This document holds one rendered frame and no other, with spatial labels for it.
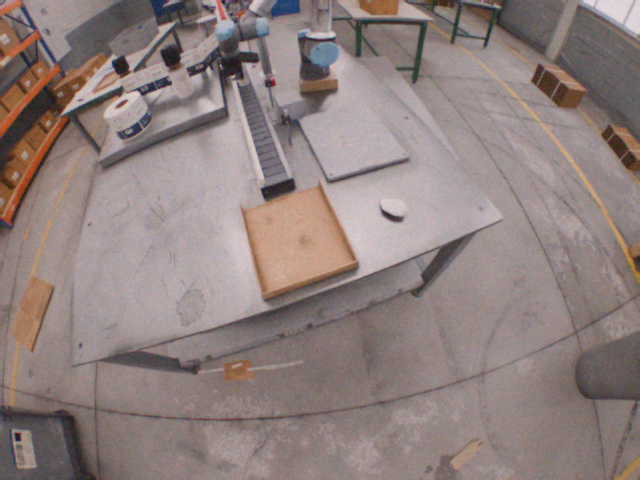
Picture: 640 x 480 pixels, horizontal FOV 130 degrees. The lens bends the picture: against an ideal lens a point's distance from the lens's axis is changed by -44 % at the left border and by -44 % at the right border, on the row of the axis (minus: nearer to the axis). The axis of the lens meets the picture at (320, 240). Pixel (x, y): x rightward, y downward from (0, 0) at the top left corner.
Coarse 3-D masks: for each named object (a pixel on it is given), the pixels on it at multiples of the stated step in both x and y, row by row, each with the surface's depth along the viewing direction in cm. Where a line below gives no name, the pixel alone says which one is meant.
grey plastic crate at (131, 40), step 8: (136, 24) 209; (152, 24) 208; (128, 32) 213; (136, 32) 182; (144, 32) 193; (152, 32) 210; (120, 40) 182; (128, 40) 216; (136, 40) 190; (144, 40) 194; (152, 40) 212; (112, 48) 185; (120, 48) 189; (128, 48) 193; (136, 48) 197; (144, 48) 201
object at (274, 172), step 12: (240, 96) 107; (252, 96) 106; (252, 108) 101; (252, 120) 97; (264, 120) 96; (252, 132) 93; (264, 132) 92; (264, 144) 89; (264, 156) 86; (276, 156) 85; (264, 168) 83; (276, 168) 83; (276, 180) 80
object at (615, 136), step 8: (608, 128) 208; (616, 128) 203; (624, 128) 204; (608, 136) 211; (616, 136) 198; (624, 136) 196; (608, 144) 215; (616, 144) 203; (624, 144) 189; (632, 144) 189; (616, 152) 204; (624, 152) 191; (632, 152) 181; (624, 160) 194; (632, 160) 182; (632, 168) 190
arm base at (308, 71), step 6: (306, 60) 103; (300, 66) 109; (306, 66) 106; (312, 66) 105; (300, 72) 110; (306, 72) 109; (312, 72) 107; (318, 72) 107; (324, 72) 108; (330, 72) 112; (306, 78) 110; (312, 78) 109; (318, 78) 109; (324, 78) 110
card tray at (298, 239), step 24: (312, 192) 83; (264, 216) 80; (288, 216) 79; (312, 216) 78; (336, 216) 74; (264, 240) 76; (288, 240) 75; (312, 240) 75; (336, 240) 74; (264, 264) 72; (288, 264) 71; (312, 264) 71; (336, 264) 71; (264, 288) 69; (288, 288) 66
